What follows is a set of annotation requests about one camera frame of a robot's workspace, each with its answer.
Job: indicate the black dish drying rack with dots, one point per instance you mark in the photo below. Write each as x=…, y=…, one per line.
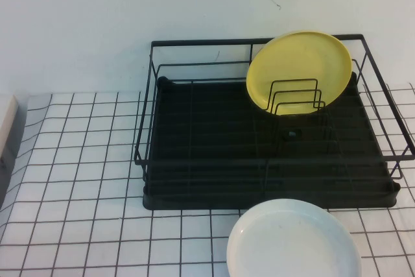
x=210, y=127

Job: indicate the yellow plate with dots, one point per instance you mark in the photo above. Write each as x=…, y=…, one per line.
x=298, y=59

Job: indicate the white black-grid tablecloth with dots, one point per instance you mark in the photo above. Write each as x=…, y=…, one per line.
x=81, y=192

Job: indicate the beige box edge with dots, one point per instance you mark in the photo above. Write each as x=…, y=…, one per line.
x=7, y=118

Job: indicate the white plate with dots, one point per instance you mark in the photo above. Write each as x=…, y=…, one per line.
x=291, y=244

